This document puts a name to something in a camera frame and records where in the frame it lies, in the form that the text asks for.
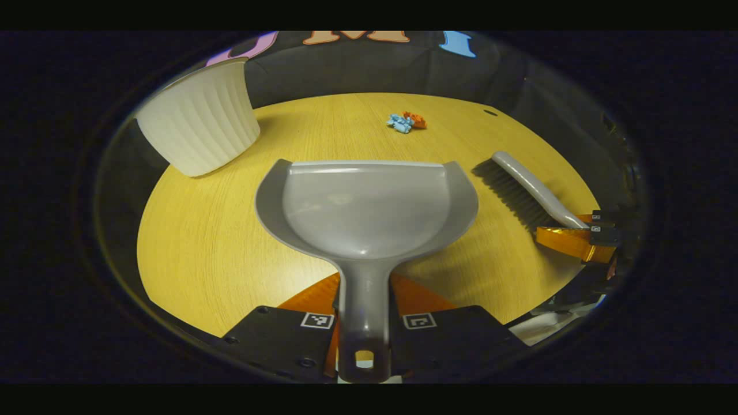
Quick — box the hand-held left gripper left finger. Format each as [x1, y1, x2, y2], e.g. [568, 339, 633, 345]
[221, 272, 342, 382]

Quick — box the grey plastic dustpan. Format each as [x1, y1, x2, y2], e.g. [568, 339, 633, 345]
[254, 159, 480, 384]

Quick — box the wooden desktop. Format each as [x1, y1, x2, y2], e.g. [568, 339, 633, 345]
[137, 92, 600, 338]

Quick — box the white ribbed garbage bin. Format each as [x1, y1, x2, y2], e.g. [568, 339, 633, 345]
[135, 57, 262, 178]

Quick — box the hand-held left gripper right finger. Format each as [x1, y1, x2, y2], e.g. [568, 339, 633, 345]
[389, 272, 530, 382]

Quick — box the small grey broom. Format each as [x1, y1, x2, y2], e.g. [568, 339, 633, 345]
[472, 150, 591, 232]

